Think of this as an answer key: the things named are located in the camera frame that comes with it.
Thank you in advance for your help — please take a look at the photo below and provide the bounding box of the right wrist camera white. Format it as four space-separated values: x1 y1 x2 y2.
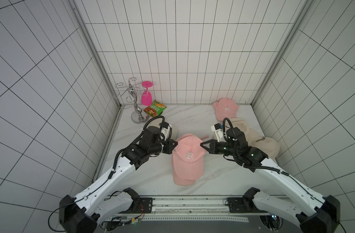
211 123 225 142

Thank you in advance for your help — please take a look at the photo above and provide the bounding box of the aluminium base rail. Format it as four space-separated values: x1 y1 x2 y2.
73 194 312 223

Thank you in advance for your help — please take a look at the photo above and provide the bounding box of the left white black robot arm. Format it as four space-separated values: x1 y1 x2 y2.
58 121 177 233

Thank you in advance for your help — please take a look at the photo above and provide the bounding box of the pink cap back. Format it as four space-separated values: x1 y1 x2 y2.
213 98 239 121

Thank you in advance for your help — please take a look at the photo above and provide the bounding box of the pink plastic goblet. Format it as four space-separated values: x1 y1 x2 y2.
141 81 153 106

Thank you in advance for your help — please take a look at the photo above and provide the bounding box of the beige cap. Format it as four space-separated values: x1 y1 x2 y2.
246 129 281 159
230 118 261 144
147 119 178 140

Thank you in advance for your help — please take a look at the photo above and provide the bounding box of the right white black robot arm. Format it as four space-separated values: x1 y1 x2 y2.
201 128 340 233

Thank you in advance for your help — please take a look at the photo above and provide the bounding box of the silver wine glass rack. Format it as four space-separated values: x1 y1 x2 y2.
113 77 149 124

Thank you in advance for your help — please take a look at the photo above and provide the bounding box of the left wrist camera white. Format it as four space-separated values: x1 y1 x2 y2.
160 122 172 141

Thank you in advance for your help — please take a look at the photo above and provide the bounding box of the green orange snack packet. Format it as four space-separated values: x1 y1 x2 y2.
143 100 167 117

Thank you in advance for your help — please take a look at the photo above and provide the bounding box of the pink cap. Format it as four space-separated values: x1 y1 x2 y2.
173 168 196 186
213 98 239 121
172 134 207 180

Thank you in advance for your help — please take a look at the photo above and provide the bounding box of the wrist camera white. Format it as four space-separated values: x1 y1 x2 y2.
160 122 172 141
211 123 225 142

